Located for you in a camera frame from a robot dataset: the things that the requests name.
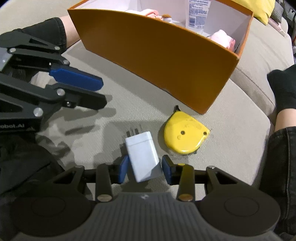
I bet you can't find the white power adapter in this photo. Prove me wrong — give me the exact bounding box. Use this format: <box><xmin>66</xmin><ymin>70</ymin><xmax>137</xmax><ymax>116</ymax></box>
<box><xmin>125</xmin><ymin>125</ymin><xmax>163</xmax><ymax>183</ymax></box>

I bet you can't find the plush bear blue outfit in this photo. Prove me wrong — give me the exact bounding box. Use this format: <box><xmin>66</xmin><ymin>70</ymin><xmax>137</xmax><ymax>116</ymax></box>
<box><xmin>162</xmin><ymin>14</ymin><xmax>177</xmax><ymax>24</ymax></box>

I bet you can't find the yellow tape measure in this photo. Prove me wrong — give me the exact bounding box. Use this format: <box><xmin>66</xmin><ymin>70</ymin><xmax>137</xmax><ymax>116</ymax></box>
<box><xmin>164</xmin><ymin>106</ymin><xmax>210</xmax><ymax>155</ymax></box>

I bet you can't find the person left leg black sock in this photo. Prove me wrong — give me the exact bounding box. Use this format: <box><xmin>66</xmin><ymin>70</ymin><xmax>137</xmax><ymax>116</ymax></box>
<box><xmin>13</xmin><ymin>15</ymin><xmax>80</xmax><ymax>53</ymax></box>

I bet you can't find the person leg black sock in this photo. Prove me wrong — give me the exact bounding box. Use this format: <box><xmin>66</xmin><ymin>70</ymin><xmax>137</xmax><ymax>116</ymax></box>
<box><xmin>267</xmin><ymin>65</ymin><xmax>295</xmax><ymax>210</ymax></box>
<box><xmin>13</xmin><ymin>15</ymin><xmax>80</xmax><ymax>53</ymax></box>

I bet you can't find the orange cardboard storage box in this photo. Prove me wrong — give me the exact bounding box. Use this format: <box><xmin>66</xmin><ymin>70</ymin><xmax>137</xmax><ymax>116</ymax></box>
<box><xmin>68</xmin><ymin>1</ymin><xmax>253</xmax><ymax>114</ymax></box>

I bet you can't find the person right leg black sock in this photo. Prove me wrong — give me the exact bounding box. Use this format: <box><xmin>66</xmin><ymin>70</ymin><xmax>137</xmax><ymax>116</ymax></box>
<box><xmin>267</xmin><ymin>65</ymin><xmax>295</xmax><ymax>210</ymax></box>

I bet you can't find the white lotion bottle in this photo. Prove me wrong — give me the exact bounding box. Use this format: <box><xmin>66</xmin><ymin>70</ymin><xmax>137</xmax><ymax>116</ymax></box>
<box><xmin>185</xmin><ymin>0</ymin><xmax>211</xmax><ymax>34</ymax></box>

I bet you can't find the pink pouch bag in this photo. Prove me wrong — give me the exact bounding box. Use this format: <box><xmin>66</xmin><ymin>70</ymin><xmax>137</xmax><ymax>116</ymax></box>
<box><xmin>208</xmin><ymin>30</ymin><xmax>236</xmax><ymax>51</ymax></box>

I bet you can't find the yellow cushion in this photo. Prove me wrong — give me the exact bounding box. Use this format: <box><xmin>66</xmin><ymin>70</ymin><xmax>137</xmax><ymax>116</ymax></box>
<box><xmin>236</xmin><ymin>0</ymin><xmax>275</xmax><ymax>25</ymax></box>

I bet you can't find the black white checkered cushion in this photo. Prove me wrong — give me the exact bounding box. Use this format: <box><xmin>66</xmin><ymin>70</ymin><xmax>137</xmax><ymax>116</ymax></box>
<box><xmin>270</xmin><ymin>1</ymin><xmax>283</xmax><ymax>23</ymax></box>

